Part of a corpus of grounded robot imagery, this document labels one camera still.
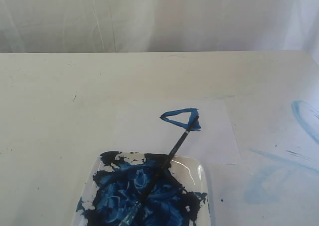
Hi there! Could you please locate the white paper sheet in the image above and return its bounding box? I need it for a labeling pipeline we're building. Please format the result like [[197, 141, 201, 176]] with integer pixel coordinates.
[[109, 99, 240, 164]]

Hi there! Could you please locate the black paintbrush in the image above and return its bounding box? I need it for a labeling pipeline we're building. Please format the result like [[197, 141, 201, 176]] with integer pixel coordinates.
[[119, 115, 199, 226]]

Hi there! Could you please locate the white paint palette plate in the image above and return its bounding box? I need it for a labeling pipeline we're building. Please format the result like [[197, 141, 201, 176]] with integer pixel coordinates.
[[72, 151, 211, 226]]

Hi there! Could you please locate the white backdrop curtain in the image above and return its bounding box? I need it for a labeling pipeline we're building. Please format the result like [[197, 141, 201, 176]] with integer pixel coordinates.
[[0, 0, 319, 53]]

